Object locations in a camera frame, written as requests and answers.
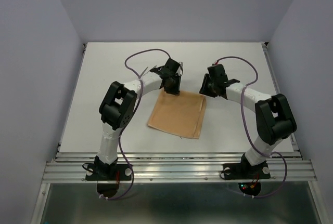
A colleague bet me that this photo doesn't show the orange cloth napkin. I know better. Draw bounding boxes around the orange cloth napkin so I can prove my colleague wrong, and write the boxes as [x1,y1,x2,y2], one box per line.
[147,91,207,139]

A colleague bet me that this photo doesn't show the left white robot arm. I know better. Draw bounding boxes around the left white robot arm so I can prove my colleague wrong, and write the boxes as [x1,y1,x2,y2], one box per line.
[94,58,183,179]

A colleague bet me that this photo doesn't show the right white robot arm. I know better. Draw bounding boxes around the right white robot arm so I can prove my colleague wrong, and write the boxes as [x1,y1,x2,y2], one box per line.
[199,64,297,177]

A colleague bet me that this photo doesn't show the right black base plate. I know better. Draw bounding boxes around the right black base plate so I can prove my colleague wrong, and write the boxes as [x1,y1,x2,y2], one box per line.
[220,162,271,181]

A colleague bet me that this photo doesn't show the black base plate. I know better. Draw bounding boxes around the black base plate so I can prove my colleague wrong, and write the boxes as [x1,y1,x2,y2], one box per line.
[220,162,271,181]
[82,163,132,181]

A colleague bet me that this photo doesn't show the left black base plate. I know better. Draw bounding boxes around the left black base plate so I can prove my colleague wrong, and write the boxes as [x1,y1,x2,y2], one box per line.
[82,163,132,181]

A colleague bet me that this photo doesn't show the aluminium frame rail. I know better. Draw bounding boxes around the aluminium frame rail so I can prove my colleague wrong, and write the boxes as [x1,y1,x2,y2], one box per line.
[42,151,317,183]

